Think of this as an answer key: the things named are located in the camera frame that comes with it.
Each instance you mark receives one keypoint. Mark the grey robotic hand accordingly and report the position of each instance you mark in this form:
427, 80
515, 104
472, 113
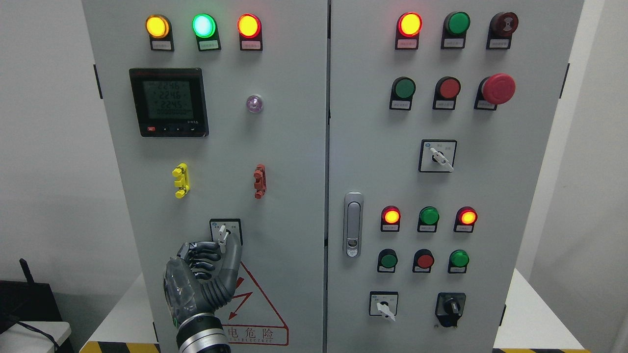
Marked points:
201, 278

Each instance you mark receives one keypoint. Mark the white rotary switch door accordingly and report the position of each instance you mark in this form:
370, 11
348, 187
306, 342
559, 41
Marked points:
225, 230

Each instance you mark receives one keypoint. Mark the black silver robot forearm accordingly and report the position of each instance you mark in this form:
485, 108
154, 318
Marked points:
202, 333

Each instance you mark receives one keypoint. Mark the lit green indicator light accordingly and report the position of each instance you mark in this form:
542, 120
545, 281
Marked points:
206, 31

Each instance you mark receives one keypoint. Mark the yellow indicator light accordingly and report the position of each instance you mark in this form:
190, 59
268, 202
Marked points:
158, 28

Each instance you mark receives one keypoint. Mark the red electric danger warning sticker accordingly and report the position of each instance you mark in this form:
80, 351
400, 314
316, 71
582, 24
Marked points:
250, 318

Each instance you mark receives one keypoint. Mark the yellow terminal connector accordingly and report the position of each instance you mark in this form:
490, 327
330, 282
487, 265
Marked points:
181, 182

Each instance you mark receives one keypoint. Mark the red terminal connector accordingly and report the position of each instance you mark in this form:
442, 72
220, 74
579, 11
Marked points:
259, 181

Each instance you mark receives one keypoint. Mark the black digital power meter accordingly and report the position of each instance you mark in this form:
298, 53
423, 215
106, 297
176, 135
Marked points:
170, 102

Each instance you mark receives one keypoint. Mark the black device with antenna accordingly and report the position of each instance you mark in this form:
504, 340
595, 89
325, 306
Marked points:
26, 301

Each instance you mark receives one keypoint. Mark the white box lower left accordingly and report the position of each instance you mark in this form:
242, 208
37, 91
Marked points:
20, 340

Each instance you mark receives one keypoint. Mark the clear white indicator lamp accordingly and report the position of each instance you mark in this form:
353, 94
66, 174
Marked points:
254, 104

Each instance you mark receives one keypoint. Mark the green push button lower left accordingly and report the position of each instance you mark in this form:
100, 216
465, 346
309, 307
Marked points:
387, 261

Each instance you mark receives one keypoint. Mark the green push button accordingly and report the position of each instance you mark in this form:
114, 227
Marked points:
458, 262
387, 261
402, 92

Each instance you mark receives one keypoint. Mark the lit red indicator lower left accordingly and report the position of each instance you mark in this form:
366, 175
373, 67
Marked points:
390, 219

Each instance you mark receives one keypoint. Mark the lit red indicator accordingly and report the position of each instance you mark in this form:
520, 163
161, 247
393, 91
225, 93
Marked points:
390, 219
465, 220

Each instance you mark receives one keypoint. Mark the grey electrical control cabinet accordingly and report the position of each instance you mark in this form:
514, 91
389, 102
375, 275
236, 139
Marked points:
326, 129

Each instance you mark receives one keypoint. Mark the red push button lower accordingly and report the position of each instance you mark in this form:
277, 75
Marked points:
423, 261

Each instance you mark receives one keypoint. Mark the red push button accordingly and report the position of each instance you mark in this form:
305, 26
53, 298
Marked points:
446, 92
423, 261

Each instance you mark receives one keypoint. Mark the green indicator lower middle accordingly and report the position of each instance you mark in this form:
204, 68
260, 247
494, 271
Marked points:
428, 220

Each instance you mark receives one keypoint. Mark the red indicator light left door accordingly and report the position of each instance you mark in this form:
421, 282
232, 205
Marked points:
250, 32

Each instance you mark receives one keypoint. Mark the red indicator light door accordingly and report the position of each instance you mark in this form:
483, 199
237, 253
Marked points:
250, 32
407, 31

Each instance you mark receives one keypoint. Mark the green push button lower right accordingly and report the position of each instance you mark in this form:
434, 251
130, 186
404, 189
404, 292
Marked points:
458, 262

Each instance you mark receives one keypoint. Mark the lit red indicator lower right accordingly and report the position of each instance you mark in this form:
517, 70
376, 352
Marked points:
465, 220

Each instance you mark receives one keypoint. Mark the green push button upper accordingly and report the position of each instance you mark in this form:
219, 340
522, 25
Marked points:
402, 92

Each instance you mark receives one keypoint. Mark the red push button upper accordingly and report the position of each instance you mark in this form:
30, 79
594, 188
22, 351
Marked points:
446, 92

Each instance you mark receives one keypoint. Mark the red indicator light right door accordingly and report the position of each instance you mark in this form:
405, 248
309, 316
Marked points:
407, 31

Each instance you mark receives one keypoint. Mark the red emergency stop button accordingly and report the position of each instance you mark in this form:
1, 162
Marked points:
494, 90

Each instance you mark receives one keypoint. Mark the green indicator light top right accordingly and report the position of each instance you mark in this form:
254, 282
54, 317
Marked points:
455, 28

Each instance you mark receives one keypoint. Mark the dark red buzzer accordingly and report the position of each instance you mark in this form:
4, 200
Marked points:
501, 28

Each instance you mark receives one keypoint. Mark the silver door lock handle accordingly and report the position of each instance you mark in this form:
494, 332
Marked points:
353, 223

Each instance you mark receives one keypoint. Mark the white rotary switch lower right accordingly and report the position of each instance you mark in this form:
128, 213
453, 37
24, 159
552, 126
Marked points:
383, 304

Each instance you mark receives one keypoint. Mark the white rotary switch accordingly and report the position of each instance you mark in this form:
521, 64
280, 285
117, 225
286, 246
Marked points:
437, 155
383, 304

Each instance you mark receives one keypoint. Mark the black selector knob switch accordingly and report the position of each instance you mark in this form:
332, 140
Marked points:
450, 307

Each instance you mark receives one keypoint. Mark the white rotary switch upper right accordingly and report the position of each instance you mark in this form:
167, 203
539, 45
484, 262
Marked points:
437, 155

